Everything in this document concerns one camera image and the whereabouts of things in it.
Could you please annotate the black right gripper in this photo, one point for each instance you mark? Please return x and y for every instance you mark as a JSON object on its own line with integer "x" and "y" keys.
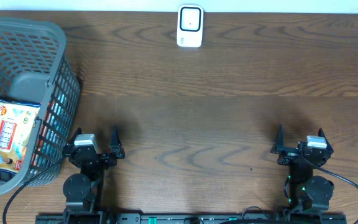
{"x": 289, "y": 154}

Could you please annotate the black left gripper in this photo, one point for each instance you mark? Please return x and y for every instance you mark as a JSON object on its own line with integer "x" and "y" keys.
{"x": 115, "y": 149}

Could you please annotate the yellow snack bag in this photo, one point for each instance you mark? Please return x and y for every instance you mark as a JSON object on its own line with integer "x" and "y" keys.
{"x": 17, "y": 119}

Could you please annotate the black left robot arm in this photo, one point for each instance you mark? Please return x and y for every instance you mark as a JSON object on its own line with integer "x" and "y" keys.
{"x": 83, "y": 191}

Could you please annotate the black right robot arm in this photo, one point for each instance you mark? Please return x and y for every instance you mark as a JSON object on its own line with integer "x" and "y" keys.
{"x": 308, "y": 194}

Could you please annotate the white barcode scanner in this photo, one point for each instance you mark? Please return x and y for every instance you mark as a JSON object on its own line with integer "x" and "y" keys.
{"x": 190, "y": 26}

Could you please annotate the grey plastic shopping basket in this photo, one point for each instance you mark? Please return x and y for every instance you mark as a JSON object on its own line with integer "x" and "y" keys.
{"x": 34, "y": 69}

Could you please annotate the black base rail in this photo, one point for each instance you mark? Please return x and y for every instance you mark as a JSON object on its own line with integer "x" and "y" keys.
{"x": 136, "y": 218}

